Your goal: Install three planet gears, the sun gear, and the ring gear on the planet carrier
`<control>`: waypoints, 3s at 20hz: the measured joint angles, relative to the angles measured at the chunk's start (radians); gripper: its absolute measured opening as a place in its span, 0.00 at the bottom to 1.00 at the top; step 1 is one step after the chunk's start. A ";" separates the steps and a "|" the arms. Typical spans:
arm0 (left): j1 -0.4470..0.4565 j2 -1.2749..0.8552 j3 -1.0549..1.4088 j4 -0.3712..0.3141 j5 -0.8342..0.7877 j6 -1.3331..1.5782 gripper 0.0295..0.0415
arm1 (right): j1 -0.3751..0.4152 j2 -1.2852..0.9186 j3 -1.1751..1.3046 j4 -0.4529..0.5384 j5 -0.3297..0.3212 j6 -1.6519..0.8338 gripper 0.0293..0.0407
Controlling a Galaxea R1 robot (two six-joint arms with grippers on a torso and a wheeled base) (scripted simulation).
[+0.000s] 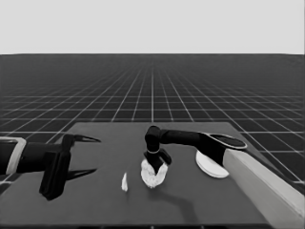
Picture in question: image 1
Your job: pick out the white round carrier with pins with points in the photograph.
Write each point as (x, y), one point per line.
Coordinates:
(147, 178)

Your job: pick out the small thin white T-shaped piece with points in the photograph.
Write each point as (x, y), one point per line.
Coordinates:
(125, 183)

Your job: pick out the large thick white disc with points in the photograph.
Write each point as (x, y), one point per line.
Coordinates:
(208, 167)

